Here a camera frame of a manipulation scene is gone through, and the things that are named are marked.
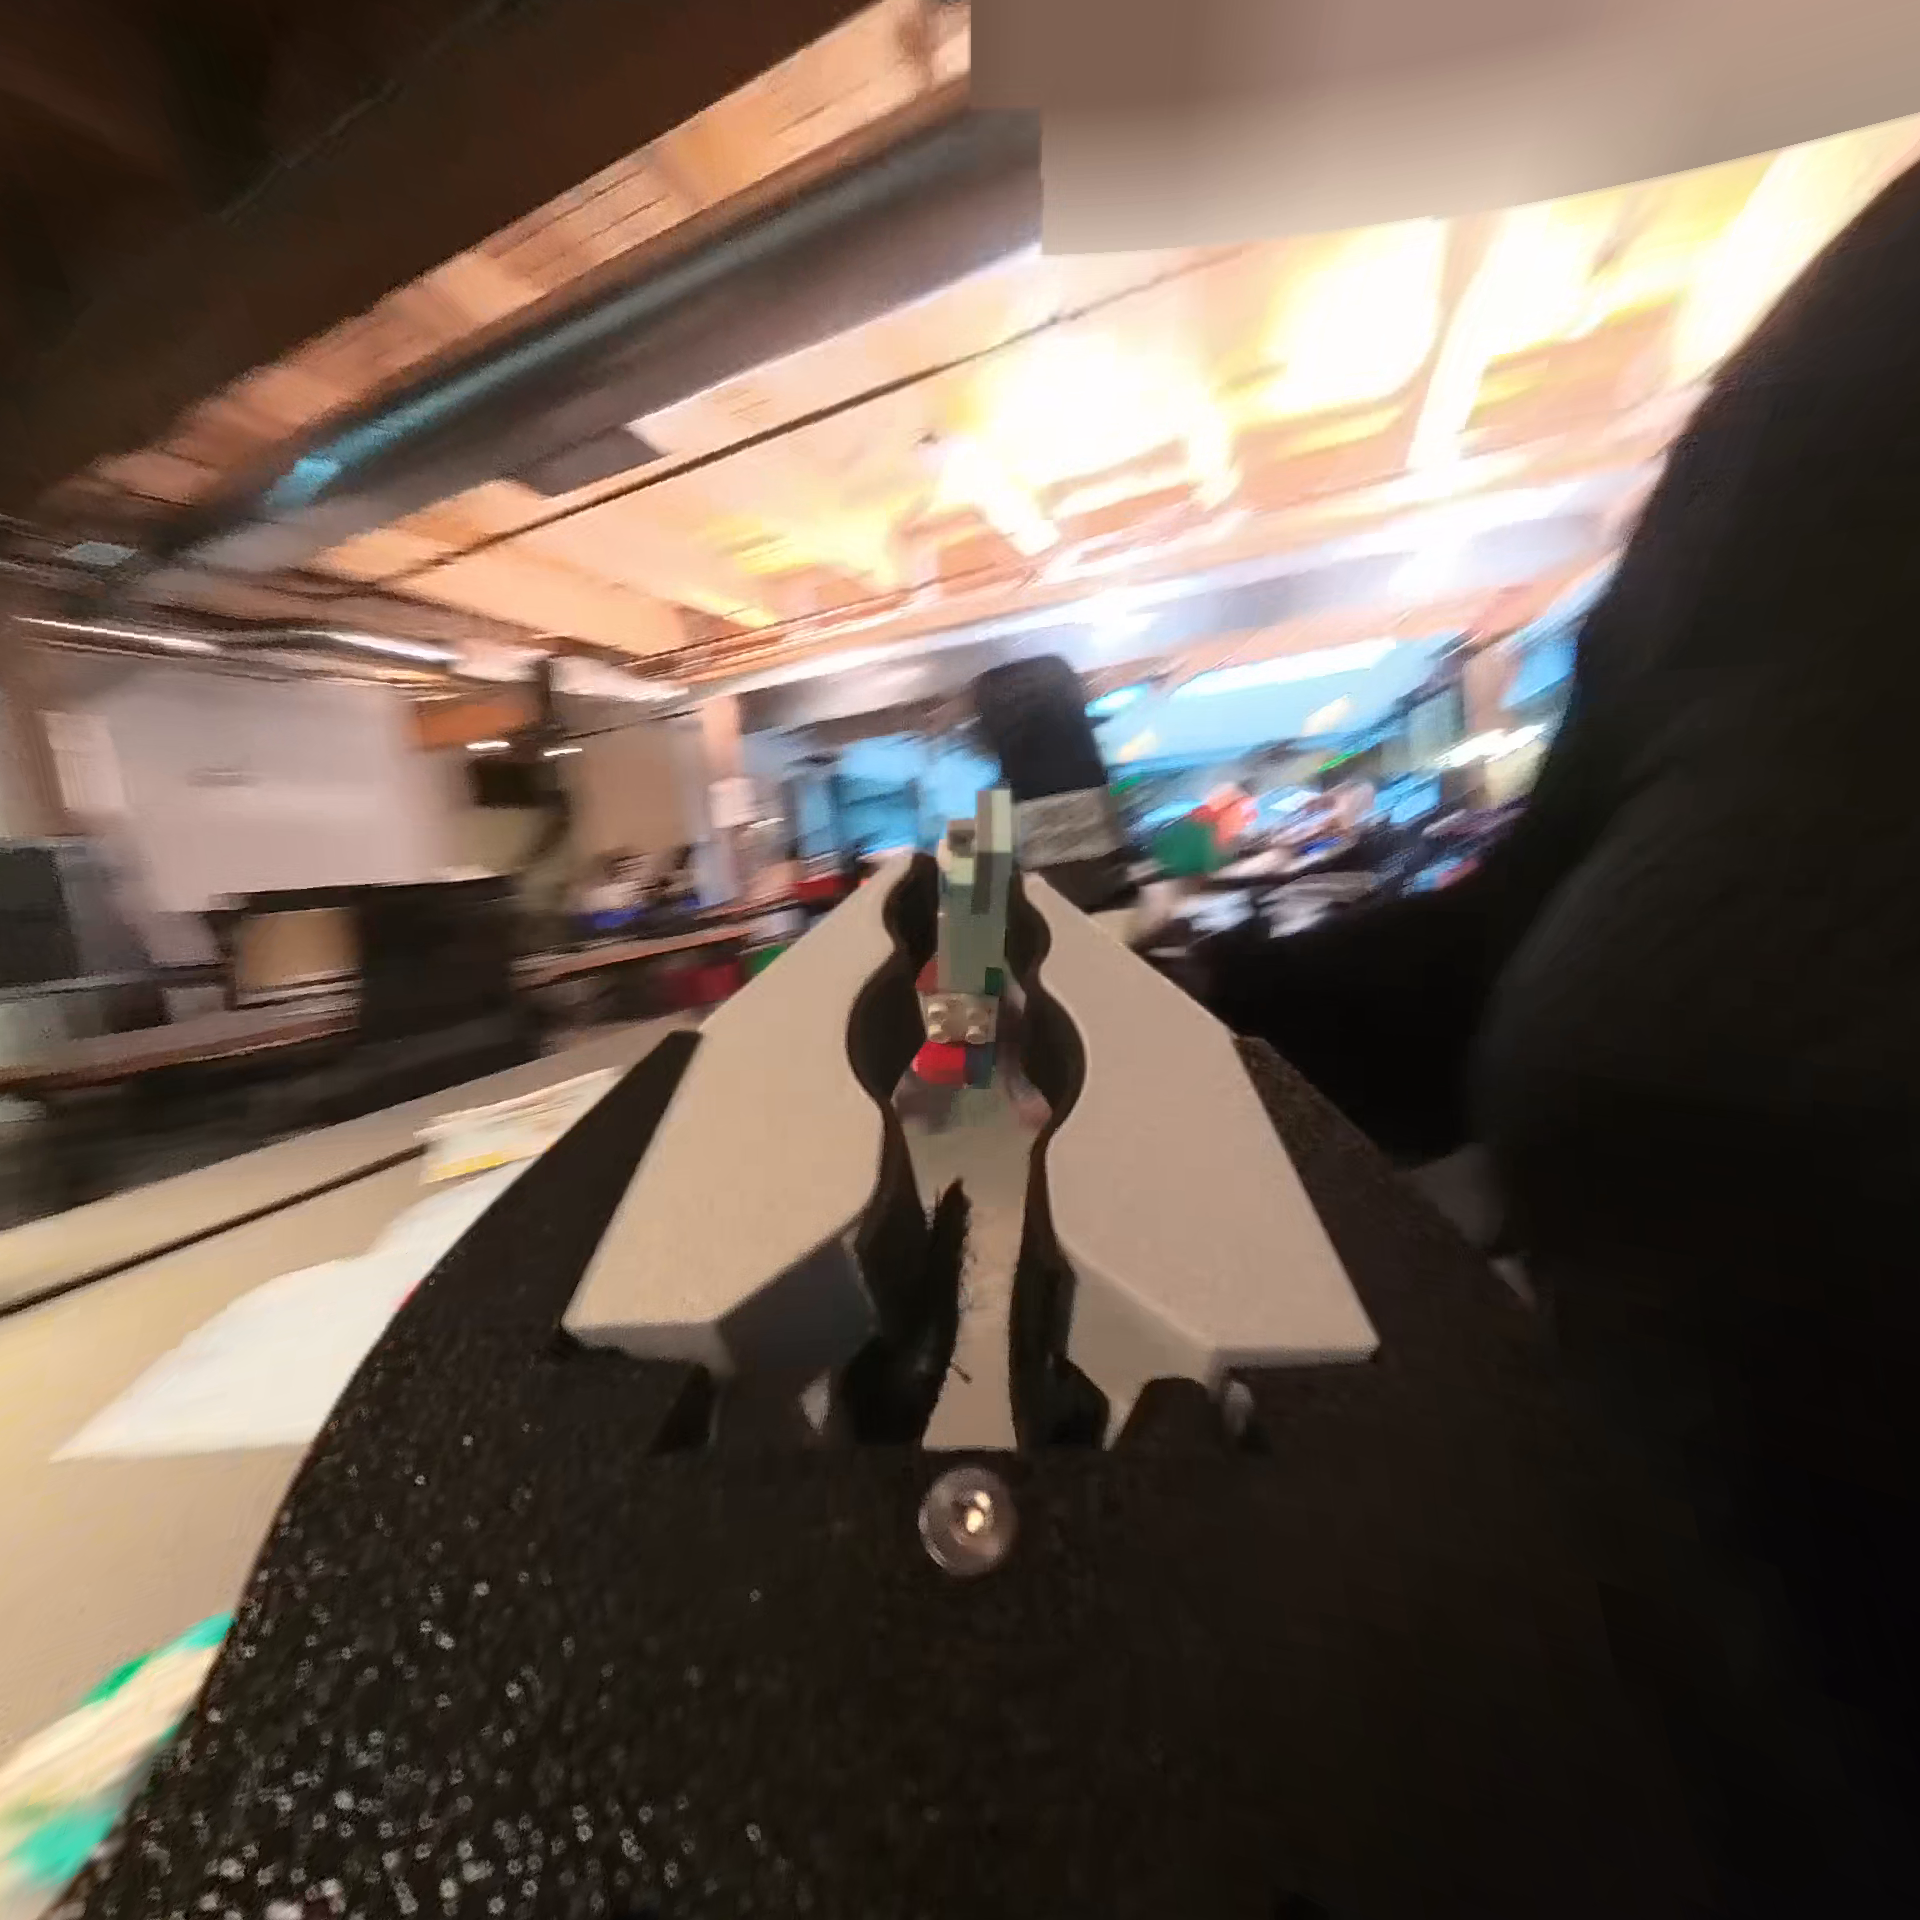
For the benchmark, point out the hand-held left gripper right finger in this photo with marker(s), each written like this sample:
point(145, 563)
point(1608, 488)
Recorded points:
point(1198, 1180)

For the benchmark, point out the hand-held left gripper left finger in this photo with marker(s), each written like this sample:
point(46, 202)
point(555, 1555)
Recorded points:
point(752, 1155)

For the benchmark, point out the multicolour lego assembly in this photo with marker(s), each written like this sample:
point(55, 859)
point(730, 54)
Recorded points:
point(970, 930)

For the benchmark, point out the person's right forearm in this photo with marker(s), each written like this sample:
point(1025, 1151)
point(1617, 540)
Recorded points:
point(1352, 1020)

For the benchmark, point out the round white lego base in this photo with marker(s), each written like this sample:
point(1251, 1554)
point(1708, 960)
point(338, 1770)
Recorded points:
point(87, 1770)

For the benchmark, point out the closed instruction booklet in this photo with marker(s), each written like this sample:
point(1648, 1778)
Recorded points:
point(505, 1132)

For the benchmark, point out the open instruction booklet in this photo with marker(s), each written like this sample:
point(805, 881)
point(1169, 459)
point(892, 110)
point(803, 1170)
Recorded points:
point(268, 1349)

